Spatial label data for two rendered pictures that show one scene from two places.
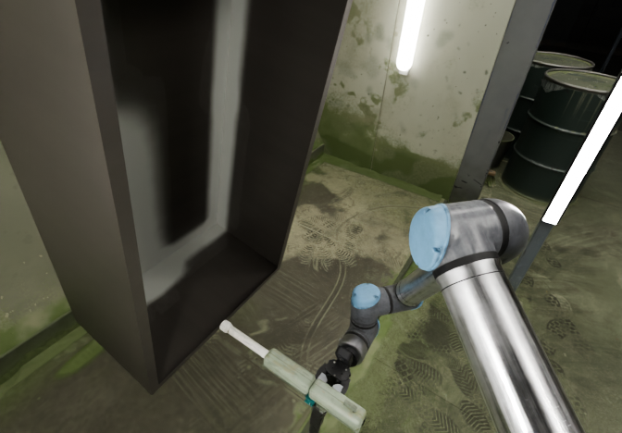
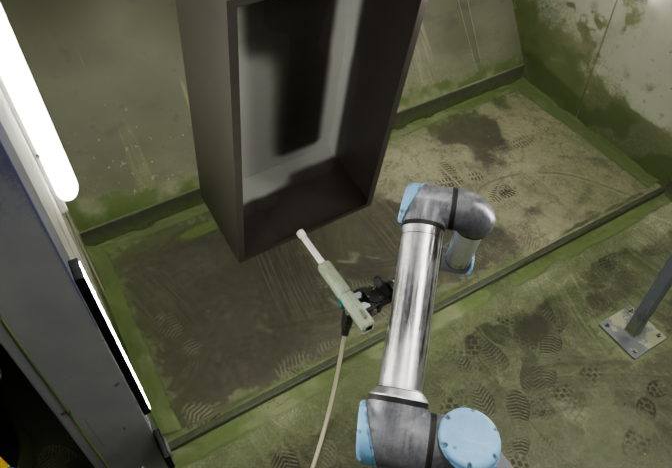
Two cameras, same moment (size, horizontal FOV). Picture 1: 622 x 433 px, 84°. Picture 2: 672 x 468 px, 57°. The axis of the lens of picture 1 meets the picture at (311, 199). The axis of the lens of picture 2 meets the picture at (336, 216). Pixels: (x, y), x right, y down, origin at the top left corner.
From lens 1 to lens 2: 120 cm
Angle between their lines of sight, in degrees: 24
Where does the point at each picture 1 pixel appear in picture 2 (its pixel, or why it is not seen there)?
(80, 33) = (229, 75)
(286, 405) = not seen: hidden behind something
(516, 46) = not seen: outside the picture
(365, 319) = not seen: hidden behind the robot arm
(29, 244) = (176, 123)
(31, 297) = (171, 168)
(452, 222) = (416, 196)
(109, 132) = (235, 107)
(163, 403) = (249, 287)
